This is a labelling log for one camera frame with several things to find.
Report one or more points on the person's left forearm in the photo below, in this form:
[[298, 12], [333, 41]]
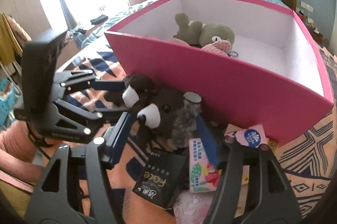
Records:
[[15, 150]]

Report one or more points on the blue folded cloth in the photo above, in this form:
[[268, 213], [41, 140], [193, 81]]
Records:
[[79, 38]]

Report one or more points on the beige tissue packet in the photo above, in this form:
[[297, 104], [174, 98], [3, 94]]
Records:
[[273, 145]]

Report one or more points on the pink storage box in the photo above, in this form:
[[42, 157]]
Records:
[[210, 87]]

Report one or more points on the brown bear plush toy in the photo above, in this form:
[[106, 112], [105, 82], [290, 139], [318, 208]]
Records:
[[163, 108]]

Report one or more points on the black tissue packet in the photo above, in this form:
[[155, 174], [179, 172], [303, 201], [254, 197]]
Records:
[[160, 179]]

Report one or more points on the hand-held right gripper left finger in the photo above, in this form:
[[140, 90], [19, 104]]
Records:
[[120, 135]]

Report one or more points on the black pouch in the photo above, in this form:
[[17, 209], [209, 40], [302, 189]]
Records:
[[98, 19]]

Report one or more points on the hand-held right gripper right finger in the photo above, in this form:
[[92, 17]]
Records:
[[208, 142]]

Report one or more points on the pink flower-print tissue packet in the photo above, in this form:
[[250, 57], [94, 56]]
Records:
[[202, 176]]

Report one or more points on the pink floral fabric pouch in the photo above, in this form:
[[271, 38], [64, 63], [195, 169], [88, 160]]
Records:
[[192, 208]]

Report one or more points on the orange patterned blanket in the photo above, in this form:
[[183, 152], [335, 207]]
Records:
[[302, 181]]

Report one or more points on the green frog plush toy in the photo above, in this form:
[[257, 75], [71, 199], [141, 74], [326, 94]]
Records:
[[216, 32]]

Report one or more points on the grey fluffy plush toy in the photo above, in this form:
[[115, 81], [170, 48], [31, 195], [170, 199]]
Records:
[[184, 121]]

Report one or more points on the yellow garment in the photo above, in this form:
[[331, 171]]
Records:
[[8, 36]]

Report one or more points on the white wall socket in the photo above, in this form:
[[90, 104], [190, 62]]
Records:
[[306, 6]]

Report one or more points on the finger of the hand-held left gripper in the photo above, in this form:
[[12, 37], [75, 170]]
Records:
[[110, 85], [79, 113]]

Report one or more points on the white and pink tissue packet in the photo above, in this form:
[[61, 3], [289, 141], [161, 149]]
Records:
[[250, 135]]

